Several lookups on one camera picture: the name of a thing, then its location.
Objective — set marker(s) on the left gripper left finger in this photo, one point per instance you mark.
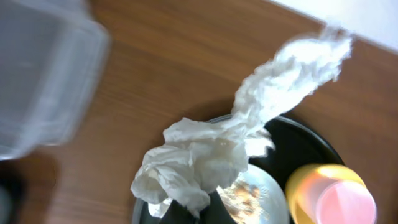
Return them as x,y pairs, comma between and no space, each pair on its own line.
177,214

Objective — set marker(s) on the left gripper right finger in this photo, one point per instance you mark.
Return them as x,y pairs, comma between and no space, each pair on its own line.
216,212

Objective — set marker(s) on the peanut shells and rice scraps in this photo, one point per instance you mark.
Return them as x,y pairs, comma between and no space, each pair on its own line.
245,202

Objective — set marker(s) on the grey plate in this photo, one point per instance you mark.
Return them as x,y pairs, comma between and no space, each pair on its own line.
160,184

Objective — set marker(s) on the white napkin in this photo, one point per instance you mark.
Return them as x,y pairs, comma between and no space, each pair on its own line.
199,157

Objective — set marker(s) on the yellow bowl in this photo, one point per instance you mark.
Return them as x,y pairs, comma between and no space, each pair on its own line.
306,177

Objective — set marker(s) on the round black serving tray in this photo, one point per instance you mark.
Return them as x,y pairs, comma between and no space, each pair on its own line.
296,146

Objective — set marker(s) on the pink plastic cup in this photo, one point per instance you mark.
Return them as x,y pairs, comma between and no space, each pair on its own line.
327,200

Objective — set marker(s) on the clear plastic bin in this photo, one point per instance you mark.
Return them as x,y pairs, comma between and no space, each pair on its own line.
52,56

